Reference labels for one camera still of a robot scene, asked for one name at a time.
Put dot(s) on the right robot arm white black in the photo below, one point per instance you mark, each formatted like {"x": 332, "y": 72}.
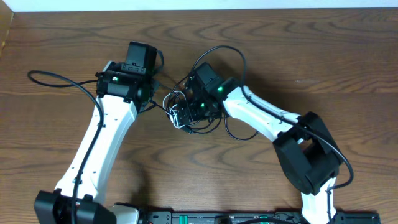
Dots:
{"x": 305, "y": 149}

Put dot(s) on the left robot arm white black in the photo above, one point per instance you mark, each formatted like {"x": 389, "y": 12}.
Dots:
{"x": 122, "y": 92}

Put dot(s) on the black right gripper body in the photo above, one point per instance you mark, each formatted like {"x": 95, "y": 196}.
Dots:
{"x": 197, "y": 110}

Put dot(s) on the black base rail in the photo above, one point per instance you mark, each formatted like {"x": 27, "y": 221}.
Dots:
{"x": 170, "y": 217}

